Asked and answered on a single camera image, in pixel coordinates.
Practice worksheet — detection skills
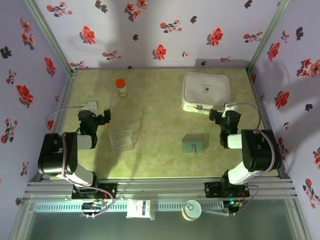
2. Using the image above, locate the clear acrylic box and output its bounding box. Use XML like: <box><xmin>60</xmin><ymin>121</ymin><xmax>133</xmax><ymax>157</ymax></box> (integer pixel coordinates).
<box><xmin>109</xmin><ymin>129</ymin><xmax>135</xmax><ymax>153</ymax></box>

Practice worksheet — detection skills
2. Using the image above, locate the white square lidded container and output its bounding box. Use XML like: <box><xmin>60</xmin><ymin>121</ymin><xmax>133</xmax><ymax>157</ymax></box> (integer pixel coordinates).
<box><xmin>181</xmin><ymin>72</ymin><xmax>231</xmax><ymax>115</ymax></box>

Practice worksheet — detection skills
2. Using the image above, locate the orange capped pill bottle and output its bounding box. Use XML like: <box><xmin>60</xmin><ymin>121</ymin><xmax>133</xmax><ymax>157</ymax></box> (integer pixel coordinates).
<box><xmin>115</xmin><ymin>78</ymin><xmax>128</xmax><ymax>98</ymax></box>

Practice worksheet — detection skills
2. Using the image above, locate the tin can with pull tab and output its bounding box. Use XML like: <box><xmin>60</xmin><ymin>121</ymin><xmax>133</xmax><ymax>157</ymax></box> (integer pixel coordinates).
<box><xmin>181</xmin><ymin>199</ymin><xmax>203</xmax><ymax>222</ymax></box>

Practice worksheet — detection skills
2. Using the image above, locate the white packet with blue print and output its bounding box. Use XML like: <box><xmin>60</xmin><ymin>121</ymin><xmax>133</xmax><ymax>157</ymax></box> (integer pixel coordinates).
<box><xmin>126</xmin><ymin>199</ymin><xmax>152</xmax><ymax>219</ymax></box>

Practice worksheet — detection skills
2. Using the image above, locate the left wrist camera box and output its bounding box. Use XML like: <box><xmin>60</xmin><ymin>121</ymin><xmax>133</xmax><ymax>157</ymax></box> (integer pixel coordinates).
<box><xmin>81</xmin><ymin>100</ymin><xmax>99</xmax><ymax>111</ymax></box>

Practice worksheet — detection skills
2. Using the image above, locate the aluminium side rail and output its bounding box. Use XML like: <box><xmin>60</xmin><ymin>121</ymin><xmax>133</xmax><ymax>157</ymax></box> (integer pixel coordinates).
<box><xmin>246</xmin><ymin>67</ymin><xmax>292</xmax><ymax>180</ymax></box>
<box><xmin>39</xmin><ymin>69</ymin><xmax>78</xmax><ymax>181</ymax></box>

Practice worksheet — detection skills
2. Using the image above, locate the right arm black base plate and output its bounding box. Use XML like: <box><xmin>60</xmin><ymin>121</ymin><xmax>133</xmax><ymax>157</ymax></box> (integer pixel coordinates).
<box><xmin>204</xmin><ymin>181</ymin><xmax>250</xmax><ymax>198</ymax></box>

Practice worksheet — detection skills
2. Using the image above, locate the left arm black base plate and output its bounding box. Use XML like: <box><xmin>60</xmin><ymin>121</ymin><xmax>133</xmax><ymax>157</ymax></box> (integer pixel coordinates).
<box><xmin>71</xmin><ymin>183</ymin><xmax>118</xmax><ymax>200</ymax></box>

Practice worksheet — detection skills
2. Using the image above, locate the long aluminium frame rail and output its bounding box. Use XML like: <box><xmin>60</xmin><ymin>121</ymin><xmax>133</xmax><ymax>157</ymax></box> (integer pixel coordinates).
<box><xmin>23</xmin><ymin>176</ymin><xmax>298</xmax><ymax>201</ymax></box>

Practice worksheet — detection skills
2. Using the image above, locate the slotted grey cable duct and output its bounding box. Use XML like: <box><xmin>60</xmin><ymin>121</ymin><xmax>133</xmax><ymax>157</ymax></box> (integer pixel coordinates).
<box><xmin>33</xmin><ymin>201</ymin><xmax>225</xmax><ymax>213</ymax></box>

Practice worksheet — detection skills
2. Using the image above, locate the aluminium corner post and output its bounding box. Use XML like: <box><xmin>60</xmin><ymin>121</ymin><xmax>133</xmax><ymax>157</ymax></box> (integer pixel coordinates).
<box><xmin>247</xmin><ymin>0</ymin><xmax>292</xmax><ymax>71</ymax></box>
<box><xmin>23</xmin><ymin>0</ymin><xmax>75</xmax><ymax>73</ymax></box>

